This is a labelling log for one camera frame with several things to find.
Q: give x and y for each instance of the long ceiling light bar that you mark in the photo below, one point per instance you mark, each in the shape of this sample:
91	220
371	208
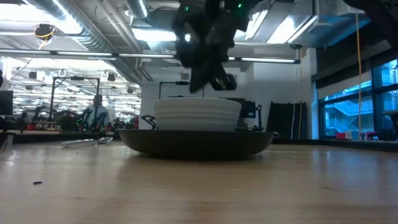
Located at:
93	53

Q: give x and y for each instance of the person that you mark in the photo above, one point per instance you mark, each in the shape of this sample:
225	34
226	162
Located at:
97	113

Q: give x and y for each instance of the black robot station frame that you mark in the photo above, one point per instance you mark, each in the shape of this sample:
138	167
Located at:
53	96

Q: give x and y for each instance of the black round plate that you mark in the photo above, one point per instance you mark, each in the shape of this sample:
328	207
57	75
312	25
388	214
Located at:
196	144

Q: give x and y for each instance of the silver spoon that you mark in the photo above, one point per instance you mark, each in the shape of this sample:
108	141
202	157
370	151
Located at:
84	142

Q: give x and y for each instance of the red box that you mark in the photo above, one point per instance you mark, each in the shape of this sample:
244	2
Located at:
343	136

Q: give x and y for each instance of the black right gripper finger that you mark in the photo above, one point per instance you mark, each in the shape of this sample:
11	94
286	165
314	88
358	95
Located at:
225	81
202	77

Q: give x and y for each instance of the white bowl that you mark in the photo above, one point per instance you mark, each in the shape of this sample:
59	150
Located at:
197	113

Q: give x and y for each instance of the black leaning panels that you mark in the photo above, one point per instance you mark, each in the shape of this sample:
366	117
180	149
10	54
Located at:
286	119

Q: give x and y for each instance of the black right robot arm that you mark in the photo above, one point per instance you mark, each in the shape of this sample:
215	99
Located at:
382	15

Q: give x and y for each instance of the black monitor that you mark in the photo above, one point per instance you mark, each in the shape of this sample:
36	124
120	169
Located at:
6	102

